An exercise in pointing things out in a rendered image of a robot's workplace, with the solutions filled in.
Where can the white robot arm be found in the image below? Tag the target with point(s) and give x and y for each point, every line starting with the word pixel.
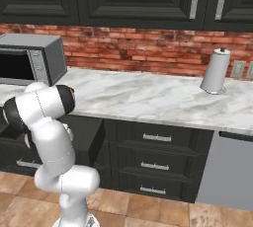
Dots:
pixel 52 145

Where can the black drawer front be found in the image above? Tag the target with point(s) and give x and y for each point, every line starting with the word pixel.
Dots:
pixel 128 160
pixel 125 132
pixel 126 185

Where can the black open drawer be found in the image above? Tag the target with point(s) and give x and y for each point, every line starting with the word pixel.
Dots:
pixel 86 138

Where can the grey microwave oven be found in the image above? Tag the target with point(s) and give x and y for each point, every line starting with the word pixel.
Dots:
pixel 49 56

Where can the white paper towel roll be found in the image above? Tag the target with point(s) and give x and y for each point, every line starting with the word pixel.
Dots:
pixel 215 71

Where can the grey dishwasher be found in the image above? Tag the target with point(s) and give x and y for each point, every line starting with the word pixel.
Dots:
pixel 227 175

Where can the grey wall outlet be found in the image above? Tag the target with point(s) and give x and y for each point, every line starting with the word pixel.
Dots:
pixel 237 69
pixel 250 70

